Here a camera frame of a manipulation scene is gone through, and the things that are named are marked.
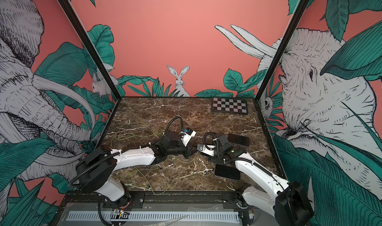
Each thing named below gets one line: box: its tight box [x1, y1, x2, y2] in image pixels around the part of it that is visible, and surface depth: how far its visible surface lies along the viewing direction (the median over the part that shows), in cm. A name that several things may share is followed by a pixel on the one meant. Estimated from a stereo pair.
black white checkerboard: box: [210, 97, 249, 115], surface depth 116 cm
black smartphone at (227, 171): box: [214, 163, 241, 181], surface depth 85 cm
